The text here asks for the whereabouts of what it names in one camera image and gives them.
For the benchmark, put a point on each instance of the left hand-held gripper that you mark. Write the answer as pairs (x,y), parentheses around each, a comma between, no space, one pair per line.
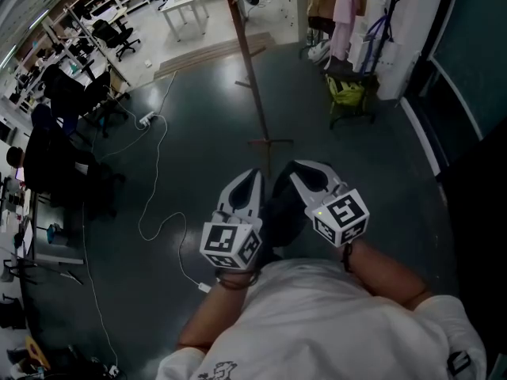
(226,242)

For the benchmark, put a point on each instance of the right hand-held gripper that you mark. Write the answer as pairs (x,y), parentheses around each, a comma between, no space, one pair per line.
(342,216)

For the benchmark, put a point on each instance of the brown wooden coat rack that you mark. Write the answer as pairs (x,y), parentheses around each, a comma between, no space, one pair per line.
(247,59)

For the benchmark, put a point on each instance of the person's right forearm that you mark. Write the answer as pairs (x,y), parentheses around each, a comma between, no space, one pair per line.
(386,277)

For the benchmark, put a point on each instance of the person's left forearm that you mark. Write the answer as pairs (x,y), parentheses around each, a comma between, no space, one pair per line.
(216,315)

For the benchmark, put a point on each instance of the yellow-green bag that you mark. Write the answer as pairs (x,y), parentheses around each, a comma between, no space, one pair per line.
(345,91)

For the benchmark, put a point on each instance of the black metal coat rack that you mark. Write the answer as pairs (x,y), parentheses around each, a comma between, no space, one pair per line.
(390,18)

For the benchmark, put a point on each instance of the person's black trousers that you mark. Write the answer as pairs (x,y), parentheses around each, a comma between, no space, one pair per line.
(285,212)

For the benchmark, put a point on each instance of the black low trolley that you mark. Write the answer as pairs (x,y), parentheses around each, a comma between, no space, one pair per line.
(356,109)

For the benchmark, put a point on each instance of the white power adapter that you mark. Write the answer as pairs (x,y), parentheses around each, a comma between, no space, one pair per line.
(204,287)

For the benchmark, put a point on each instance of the white power strip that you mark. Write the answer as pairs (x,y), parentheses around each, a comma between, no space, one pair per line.
(146,119)

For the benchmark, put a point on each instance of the white shoes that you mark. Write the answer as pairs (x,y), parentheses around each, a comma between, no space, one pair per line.
(319,50)

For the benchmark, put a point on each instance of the person's white t-shirt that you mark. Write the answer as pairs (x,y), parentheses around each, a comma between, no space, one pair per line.
(325,323)

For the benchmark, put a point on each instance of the wooden floor planks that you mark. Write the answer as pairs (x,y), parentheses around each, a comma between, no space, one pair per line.
(214,54)

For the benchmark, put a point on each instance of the pink garment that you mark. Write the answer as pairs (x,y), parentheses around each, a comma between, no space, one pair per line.
(345,10)

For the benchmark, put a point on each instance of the black jacket on chair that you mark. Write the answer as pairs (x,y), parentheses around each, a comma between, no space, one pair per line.
(59,168)

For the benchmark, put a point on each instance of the white square table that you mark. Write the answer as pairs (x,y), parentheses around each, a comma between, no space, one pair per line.
(183,4)

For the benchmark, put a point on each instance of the blue chair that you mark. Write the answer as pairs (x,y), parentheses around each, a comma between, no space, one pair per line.
(49,119)

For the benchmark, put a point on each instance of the white door frame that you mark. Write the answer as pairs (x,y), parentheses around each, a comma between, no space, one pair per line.
(425,105)

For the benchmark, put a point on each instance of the metal frame workbench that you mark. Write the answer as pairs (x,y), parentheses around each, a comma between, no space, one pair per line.
(85,42)

